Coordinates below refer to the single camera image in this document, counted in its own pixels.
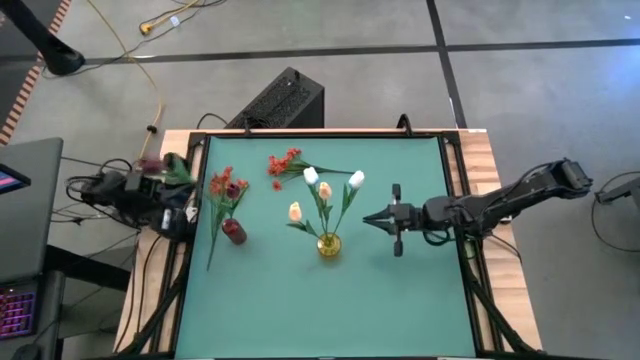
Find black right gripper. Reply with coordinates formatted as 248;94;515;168
363;183;432;257

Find dark red artificial tulip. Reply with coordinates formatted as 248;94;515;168
224;182;244;224
139;152;197;187

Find white artificial tulip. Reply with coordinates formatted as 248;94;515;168
332;169;366;239
302;166;334;239

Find orange artificial flower bunch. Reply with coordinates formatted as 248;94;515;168
207;166;250;272
267;147;354;194

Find peach yellow artificial tulip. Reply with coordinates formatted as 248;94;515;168
285;201;329;241
317;181;335;236

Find red ribbed glass vase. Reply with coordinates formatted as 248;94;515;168
221;217;249;246

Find yellow dimpled glass vase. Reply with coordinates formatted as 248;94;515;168
316;232;344;259

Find teal table mat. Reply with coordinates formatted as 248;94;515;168
174;135;477;359

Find grey side desk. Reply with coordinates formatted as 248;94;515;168
0;137;64;284

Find small lit screen device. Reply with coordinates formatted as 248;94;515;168
0;163;32;196

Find black computer tower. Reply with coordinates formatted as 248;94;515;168
224;66;326;130

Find black stand leg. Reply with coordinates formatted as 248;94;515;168
0;0;86;76

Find purple backlit keyboard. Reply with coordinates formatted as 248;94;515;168
0;288;39;342

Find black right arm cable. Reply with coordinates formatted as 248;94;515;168
423;227;454;247

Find black cable bundle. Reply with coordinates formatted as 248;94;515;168
49;157;141;236

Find yellow floor cable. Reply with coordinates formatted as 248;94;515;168
87;0;165;161

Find black metal table frame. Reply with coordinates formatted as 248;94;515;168
117;128;546;360

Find yellow extension cord plug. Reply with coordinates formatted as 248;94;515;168
138;0;201;36

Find black floor cable ring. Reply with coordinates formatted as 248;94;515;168
591;172;640;254

